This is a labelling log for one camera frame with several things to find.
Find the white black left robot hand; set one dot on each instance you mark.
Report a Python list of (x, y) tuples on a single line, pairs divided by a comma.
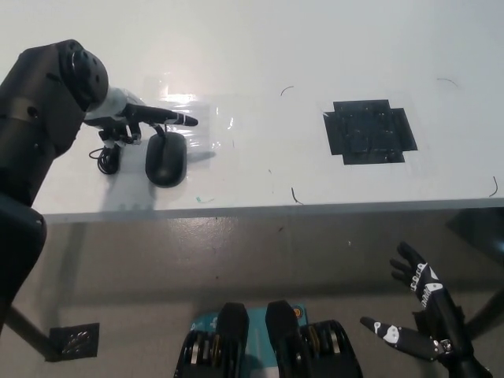
[(114, 106)]

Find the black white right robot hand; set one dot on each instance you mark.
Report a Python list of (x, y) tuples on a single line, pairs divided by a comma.
[(429, 291)]

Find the black computer mouse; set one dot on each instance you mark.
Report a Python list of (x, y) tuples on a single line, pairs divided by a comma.
[(166, 159)]

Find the clear plastic film sheet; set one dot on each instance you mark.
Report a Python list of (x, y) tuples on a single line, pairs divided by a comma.
[(208, 130)]

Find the black tape patch, cross-shaped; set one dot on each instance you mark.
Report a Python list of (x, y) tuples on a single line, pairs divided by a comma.
[(370, 132)]

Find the black tape patch, small square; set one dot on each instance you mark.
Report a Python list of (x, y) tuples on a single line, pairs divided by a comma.
[(78, 340)]

